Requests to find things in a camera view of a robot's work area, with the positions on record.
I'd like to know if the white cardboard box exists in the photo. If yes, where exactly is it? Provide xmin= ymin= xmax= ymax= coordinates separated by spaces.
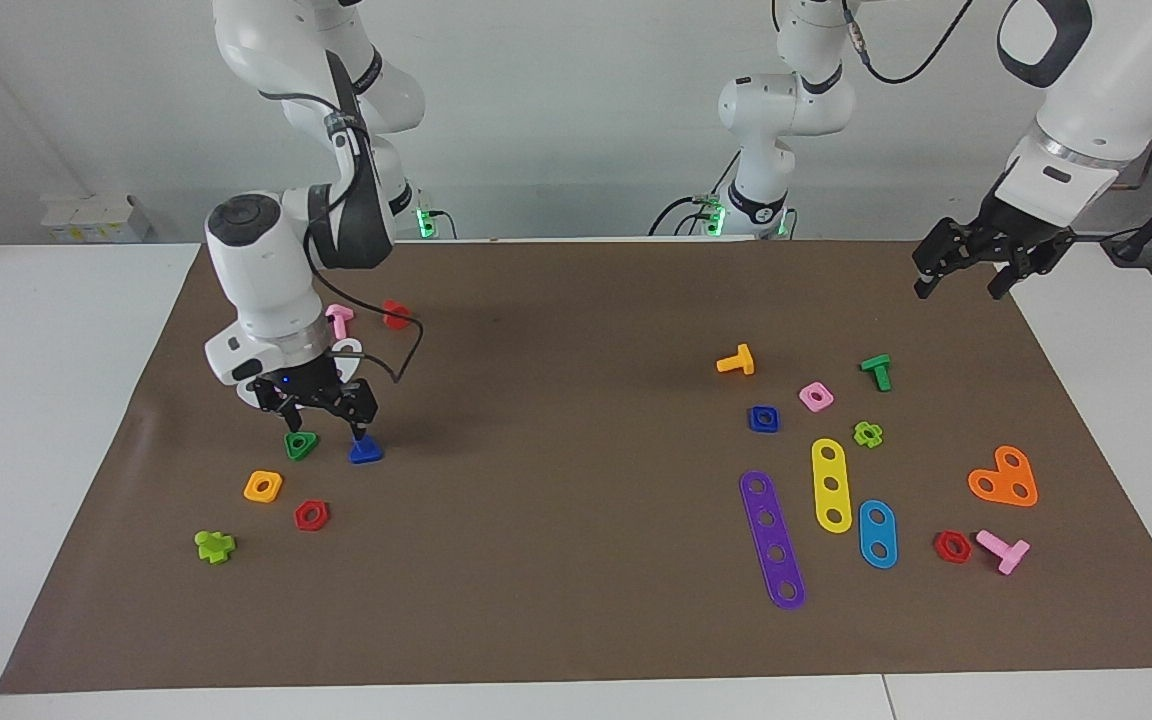
xmin=41 ymin=194 xmax=152 ymax=244

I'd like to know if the blue two-hole toy plate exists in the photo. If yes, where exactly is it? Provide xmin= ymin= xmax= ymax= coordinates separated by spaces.
xmin=857 ymin=499 xmax=899 ymax=570

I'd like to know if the black base cable bundle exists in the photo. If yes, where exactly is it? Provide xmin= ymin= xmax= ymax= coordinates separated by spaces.
xmin=648 ymin=150 xmax=739 ymax=239

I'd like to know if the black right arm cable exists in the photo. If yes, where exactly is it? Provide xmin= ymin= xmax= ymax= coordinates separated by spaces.
xmin=258 ymin=88 xmax=426 ymax=385

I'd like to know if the yellow three-hole toy strip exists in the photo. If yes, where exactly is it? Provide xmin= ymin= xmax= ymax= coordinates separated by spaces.
xmin=811 ymin=438 xmax=854 ymax=534

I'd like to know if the brown table mat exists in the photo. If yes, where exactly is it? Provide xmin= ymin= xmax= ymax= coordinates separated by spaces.
xmin=0 ymin=238 xmax=1152 ymax=695

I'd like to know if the orange heart-shaped toy plate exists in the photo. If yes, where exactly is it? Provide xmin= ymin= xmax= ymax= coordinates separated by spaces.
xmin=967 ymin=445 xmax=1039 ymax=508

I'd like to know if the purple ring piece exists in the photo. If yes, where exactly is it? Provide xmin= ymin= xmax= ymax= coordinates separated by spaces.
xmin=739 ymin=470 xmax=807 ymax=610

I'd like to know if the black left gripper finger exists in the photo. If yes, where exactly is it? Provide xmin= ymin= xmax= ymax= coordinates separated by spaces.
xmin=912 ymin=250 xmax=949 ymax=301
xmin=986 ymin=256 xmax=1029 ymax=302

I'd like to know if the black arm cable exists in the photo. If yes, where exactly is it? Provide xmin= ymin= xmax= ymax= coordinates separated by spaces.
xmin=841 ymin=0 xmax=977 ymax=86
xmin=258 ymin=88 xmax=426 ymax=385

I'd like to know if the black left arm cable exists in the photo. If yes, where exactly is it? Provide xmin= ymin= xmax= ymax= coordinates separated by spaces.
xmin=841 ymin=0 xmax=977 ymax=86

